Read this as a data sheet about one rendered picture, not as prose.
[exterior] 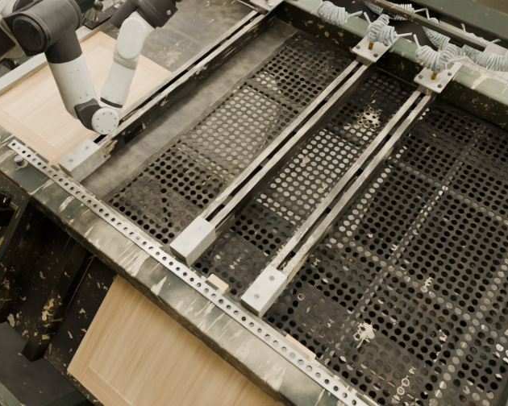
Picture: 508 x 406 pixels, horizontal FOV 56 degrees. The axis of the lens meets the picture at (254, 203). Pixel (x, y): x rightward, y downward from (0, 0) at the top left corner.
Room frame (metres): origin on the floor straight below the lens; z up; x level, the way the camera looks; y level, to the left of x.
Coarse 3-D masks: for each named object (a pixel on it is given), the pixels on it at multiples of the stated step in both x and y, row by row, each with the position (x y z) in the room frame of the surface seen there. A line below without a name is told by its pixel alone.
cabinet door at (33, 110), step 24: (96, 48) 1.87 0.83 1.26; (48, 72) 1.76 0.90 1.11; (96, 72) 1.78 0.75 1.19; (144, 72) 1.80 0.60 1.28; (168, 72) 1.81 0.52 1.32; (0, 96) 1.66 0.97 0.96; (24, 96) 1.67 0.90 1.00; (48, 96) 1.68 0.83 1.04; (0, 120) 1.58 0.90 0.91; (24, 120) 1.60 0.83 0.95; (48, 120) 1.61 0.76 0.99; (72, 120) 1.61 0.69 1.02; (48, 144) 1.53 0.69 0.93; (72, 144) 1.54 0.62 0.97
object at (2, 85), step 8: (104, 24) 1.95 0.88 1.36; (112, 24) 1.98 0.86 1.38; (80, 32) 1.89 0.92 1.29; (88, 32) 1.90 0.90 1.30; (96, 32) 1.93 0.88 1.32; (104, 32) 1.96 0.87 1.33; (80, 40) 1.87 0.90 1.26; (40, 56) 1.78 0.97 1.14; (24, 64) 1.74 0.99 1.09; (32, 64) 1.75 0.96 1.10; (40, 64) 1.76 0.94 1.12; (16, 72) 1.71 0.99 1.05; (24, 72) 1.72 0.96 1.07; (32, 72) 1.74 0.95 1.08; (0, 80) 1.68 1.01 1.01; (8, 80) 1.68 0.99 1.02; (16, 80) 1.69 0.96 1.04; (0, 88) 1.65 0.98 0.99; (8, 88) 1.68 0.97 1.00
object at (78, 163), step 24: (264, 0) 2.01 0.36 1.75; (240, 24) 1.95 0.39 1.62; (264, 24) 2.03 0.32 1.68; (216, 48) 1.87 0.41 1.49; (240, 48) 1.95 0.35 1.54; (192, 72) 1.74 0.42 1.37; (144, 96) 1.64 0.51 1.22; (168, 96) 1.67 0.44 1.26; (120, 120) 1.57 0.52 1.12; (144, 120) 1.62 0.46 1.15; (96, 144) 1.48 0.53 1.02; (120, 144) 1.56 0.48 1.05; (72, 168) 1.41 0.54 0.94
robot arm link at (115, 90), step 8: (112, 64) 1.33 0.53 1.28; (112, 72) 1.32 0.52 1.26; (120, 72) 1.32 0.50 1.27; (128, 72) 1.33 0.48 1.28; (112, 80) 1.32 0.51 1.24; (120, 80) 1.32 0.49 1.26; (128, 80) 1.34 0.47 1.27; (104, 88) 1.33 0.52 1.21; (112, 88) 1.32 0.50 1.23; (120, 88) 1.33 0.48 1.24; (128, 88) 1.35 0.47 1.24; (104, 96) 1.32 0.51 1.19; (112, 96) 1.32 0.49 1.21; (120, 96) 1.33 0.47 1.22; (104, 104) 1.31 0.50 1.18; (112, 104) 1.33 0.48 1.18; (120, 104) 1.34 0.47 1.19; (120, 112) 1.36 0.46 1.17
